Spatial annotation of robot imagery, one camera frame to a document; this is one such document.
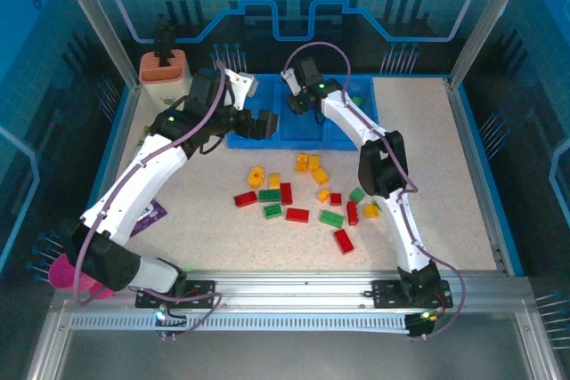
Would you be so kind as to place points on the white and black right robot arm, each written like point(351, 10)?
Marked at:
point(347, 113)

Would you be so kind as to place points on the green sloped lego brick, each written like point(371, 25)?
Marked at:
point(358, 100)
point(356, 194)

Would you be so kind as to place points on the red rectangular lego brick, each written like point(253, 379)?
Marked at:
point(246, 198)
point(297, 214)
point(352, 212)
point(286, 193)
point(344, 241)

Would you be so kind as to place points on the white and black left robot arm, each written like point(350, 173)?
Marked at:
point(133, 184)

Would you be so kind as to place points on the cream holder with orange top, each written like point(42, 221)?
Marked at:
point(153, 79)

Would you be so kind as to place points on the round yellow lego brick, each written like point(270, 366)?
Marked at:
point(256, 176)

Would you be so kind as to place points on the small red lego brick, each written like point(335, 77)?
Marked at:
point(336, 199)

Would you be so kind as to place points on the aluminium table edge rail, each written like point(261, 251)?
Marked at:
point(121, 131)
point(477, 175)

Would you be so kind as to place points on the wide aluminium base rail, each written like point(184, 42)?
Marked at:
point(289, 291)

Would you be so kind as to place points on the black controller board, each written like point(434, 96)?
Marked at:
point(171, 324)
point(420, 326)

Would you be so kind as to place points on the aluminium frame post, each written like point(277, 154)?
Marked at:
point(492, 10)
point(95, 10)

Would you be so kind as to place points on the small pink foam cylinder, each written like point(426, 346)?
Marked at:
point(104, 293)

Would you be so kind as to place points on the large pink foam cylinder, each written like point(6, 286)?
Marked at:
point(62, 271)

